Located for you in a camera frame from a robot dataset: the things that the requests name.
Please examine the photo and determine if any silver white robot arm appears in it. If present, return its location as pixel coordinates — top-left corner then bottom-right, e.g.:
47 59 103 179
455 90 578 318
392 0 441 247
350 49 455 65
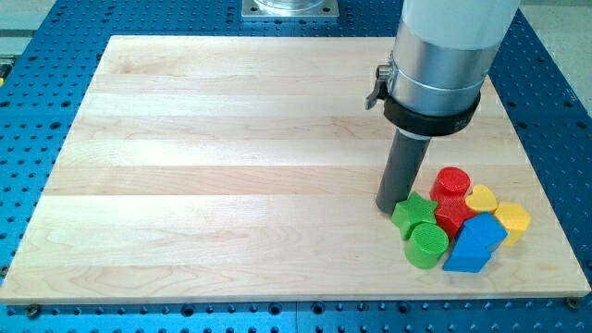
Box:
376 0 520 117

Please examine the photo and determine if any green star block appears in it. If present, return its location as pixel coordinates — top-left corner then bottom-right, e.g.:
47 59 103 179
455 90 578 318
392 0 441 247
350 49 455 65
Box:
391 191 438 241

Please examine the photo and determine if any red star block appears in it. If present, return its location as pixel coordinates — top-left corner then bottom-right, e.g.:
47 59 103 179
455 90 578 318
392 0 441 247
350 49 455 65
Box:
435 196 475 239

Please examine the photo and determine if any blue cube block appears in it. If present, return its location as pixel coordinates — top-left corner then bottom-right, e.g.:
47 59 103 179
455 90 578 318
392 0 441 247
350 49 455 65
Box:
462 213 508 253

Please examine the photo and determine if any wooden board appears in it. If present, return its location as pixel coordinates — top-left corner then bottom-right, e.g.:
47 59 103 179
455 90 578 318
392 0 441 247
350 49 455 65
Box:
1 36 590 304

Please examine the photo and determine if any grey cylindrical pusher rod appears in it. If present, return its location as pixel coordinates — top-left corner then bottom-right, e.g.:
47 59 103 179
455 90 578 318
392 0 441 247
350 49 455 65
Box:
376 129 431 215

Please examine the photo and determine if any green cylinder block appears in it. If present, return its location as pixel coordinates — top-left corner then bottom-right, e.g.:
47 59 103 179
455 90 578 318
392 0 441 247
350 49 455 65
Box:
405 223 449 269

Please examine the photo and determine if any red cylinder block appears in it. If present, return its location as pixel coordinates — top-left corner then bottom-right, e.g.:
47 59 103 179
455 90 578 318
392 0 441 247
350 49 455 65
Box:
429 166 471 201

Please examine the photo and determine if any yellow heart block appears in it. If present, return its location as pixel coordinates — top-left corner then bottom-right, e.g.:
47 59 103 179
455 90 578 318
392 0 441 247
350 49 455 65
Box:
464 184 498 213

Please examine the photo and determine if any blue triangle block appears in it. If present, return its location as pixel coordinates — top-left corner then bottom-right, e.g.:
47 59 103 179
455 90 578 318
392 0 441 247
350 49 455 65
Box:
443 228 491 273

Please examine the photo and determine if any yellow hexagon block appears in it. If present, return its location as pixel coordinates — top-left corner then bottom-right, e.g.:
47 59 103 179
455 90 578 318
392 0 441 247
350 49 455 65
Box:
494 202 532 246

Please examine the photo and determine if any black clamp ring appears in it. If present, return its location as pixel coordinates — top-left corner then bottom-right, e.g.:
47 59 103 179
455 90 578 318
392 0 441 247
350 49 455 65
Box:
382 92 482 138

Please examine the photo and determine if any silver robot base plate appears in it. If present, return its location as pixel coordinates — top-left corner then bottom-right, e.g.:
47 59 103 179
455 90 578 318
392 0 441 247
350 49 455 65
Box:
241 0 339 19

